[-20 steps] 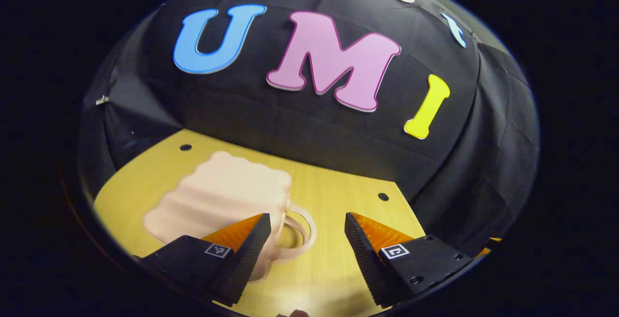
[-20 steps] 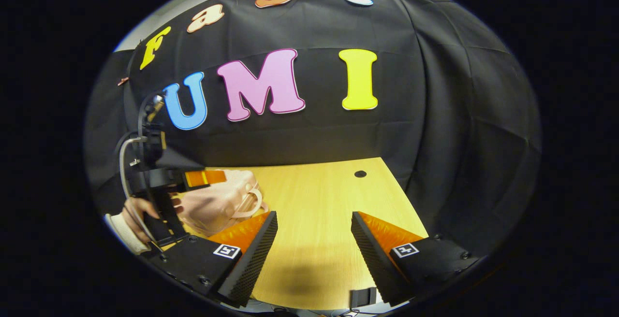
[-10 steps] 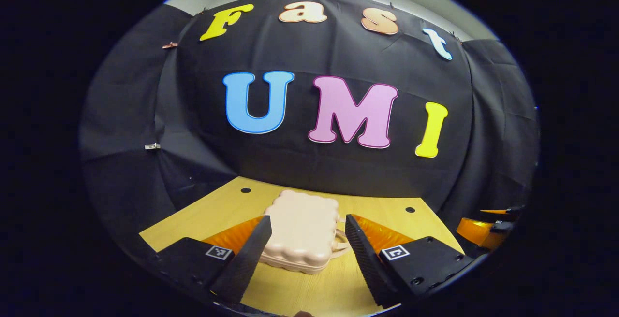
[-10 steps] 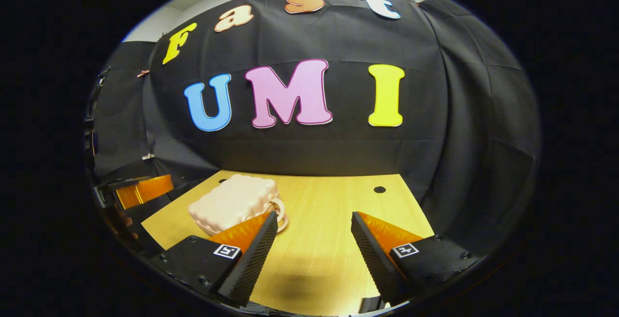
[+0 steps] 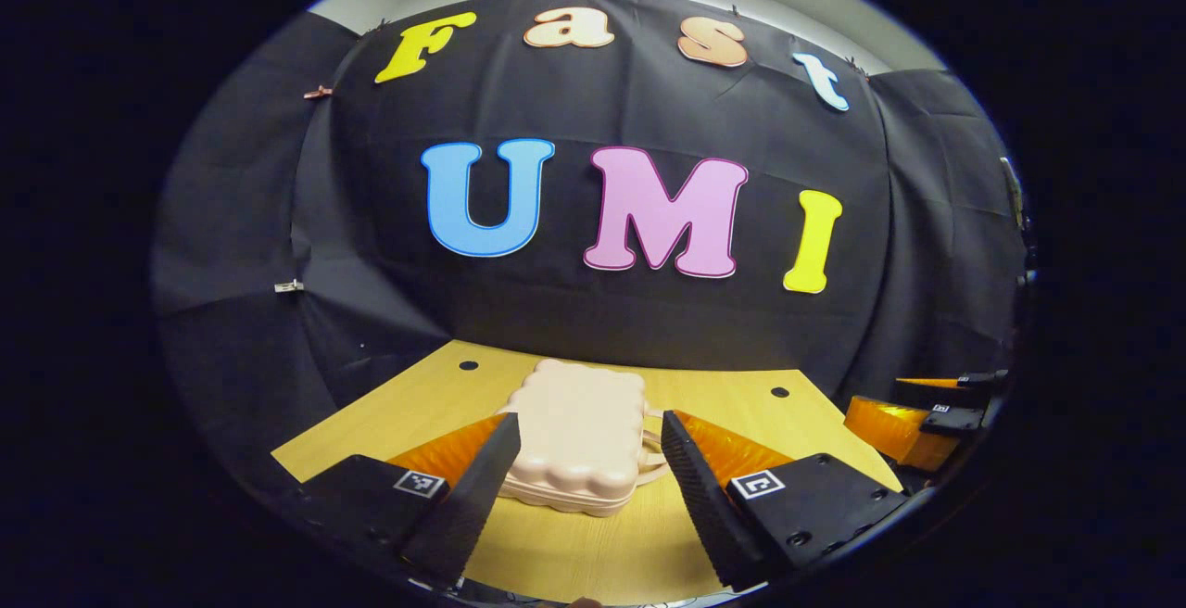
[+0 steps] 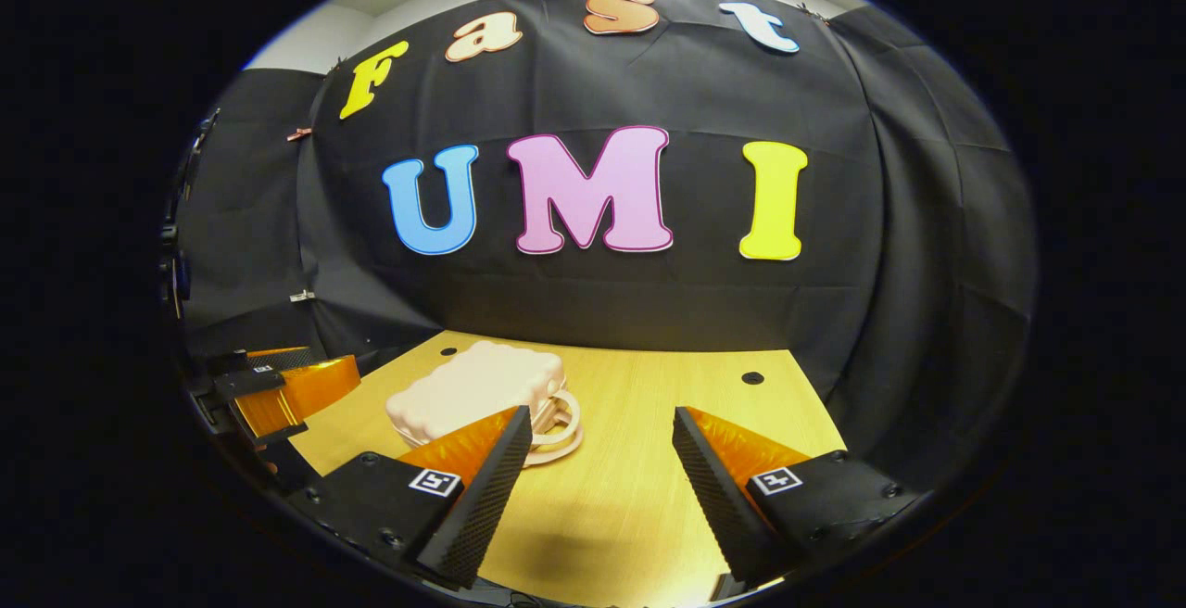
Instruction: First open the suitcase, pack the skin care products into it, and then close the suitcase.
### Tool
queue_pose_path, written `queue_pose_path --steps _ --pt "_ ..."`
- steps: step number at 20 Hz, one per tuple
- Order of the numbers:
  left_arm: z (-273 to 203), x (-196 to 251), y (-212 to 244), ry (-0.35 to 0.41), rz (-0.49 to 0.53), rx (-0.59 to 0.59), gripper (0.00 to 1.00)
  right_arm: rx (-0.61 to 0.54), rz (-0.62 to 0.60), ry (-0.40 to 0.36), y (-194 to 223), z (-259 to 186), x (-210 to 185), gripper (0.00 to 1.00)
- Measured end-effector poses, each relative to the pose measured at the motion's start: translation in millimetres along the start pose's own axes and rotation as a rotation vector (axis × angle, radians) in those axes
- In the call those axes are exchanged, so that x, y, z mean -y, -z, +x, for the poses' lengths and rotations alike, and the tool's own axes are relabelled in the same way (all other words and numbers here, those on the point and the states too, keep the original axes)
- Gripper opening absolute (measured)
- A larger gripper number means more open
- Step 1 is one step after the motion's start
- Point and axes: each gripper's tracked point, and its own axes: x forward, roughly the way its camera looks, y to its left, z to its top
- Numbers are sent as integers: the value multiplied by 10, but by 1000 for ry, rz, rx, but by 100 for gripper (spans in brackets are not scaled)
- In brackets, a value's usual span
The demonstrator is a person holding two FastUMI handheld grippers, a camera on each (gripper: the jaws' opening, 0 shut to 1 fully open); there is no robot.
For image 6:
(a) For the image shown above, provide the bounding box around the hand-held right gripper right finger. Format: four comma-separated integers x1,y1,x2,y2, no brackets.
672,407,927,590

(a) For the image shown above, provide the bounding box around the pale pink suitcase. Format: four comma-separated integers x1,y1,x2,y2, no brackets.
385,340,585,467

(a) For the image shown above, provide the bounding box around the black backdrop cloth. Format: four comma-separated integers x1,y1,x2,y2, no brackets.
171,0,1037,488

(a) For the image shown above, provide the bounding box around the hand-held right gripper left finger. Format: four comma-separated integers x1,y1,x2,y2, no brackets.
287,406,534,589

